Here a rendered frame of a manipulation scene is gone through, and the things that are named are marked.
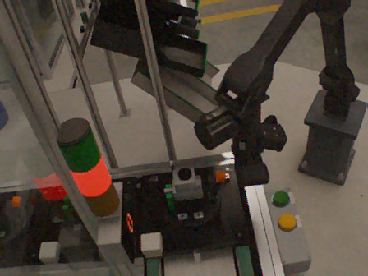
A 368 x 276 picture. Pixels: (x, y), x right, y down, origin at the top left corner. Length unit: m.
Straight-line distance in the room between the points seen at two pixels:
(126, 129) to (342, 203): 0.74
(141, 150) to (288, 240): 0.58
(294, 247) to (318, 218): 0.19
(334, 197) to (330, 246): 0.16
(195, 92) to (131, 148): 0.30
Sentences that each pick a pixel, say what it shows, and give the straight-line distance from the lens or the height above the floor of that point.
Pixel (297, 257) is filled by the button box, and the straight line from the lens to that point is 0.85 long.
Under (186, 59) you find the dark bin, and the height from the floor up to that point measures 1.21.
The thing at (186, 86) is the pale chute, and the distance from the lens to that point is 1.08.
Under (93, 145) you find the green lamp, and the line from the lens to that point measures 0.49.
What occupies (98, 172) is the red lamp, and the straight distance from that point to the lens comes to 0.51.
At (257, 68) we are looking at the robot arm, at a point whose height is 1.34.
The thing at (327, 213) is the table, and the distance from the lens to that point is 1.05.
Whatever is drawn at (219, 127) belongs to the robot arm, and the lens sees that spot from 0.66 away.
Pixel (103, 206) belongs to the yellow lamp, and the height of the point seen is 1.28.
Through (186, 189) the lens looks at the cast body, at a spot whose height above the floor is 1.06.
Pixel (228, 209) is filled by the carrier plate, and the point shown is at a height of 0.97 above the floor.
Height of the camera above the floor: 1.71
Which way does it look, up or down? 44 degrees down
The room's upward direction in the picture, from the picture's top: 10 degrees counter-clockwise
